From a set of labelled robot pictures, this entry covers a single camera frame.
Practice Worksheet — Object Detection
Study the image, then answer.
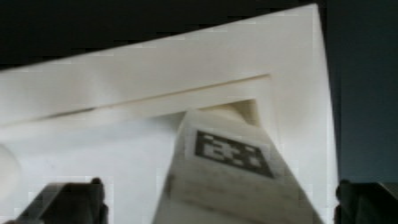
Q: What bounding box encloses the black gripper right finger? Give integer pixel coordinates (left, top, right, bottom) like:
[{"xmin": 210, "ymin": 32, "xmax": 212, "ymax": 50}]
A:
[{"xmin": 335, "ymin": 180, "xmax": 398, "ymax": 224}]

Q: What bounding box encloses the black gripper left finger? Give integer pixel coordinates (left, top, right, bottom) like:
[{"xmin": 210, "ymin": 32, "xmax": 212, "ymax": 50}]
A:
[{"xmin": 17, "ymin": 178, "xmax": 109, "ymax": 224}]

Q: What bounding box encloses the white square tabletop part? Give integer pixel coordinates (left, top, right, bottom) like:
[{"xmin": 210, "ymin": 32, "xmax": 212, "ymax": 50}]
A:
[{"xmin": 0, "ymin": 75, "xmax": 271, "ymax": 224}]

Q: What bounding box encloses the white table leg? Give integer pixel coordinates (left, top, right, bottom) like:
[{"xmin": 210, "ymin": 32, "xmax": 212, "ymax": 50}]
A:
[{"xmin": 153, "ymin": 110, "xmax": 324, "ymax": 224}]

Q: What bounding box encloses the white U-shaped obstacle fence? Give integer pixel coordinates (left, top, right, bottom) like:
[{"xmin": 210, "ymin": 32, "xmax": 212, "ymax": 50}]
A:
[{"xmin": 0, "ymin": 6, "xmax": 338, "ymax": 224}]

